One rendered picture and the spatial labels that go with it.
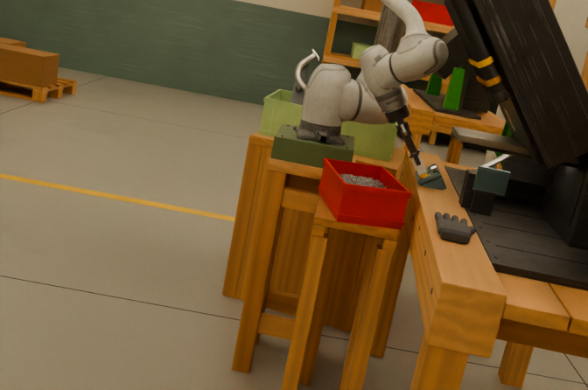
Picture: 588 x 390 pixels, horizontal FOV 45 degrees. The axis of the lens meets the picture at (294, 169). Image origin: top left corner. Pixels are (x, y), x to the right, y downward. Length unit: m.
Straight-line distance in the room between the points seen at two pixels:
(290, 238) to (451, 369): 1.74
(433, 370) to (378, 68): 1.02
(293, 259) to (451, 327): 1.77
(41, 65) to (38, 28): 2.62
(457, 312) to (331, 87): 1.22
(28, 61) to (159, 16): 2.57
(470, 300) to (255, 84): 7.90
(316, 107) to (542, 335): 1.24
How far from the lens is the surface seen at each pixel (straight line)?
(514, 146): 2.11
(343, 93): 2.59
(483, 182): 2.18
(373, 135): 3.21
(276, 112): 3.24
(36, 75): 7.34
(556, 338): 1.74
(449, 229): 1.87
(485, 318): 1.60
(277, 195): 2.58
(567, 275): 1.84
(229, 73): 9.33
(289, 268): 3.31
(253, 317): 2.75
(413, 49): 2.21
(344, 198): 2.12
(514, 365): 3.26
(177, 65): 9.43
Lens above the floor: 1.42
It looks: 13 degrees down
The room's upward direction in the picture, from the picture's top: 11 degrees clockwise
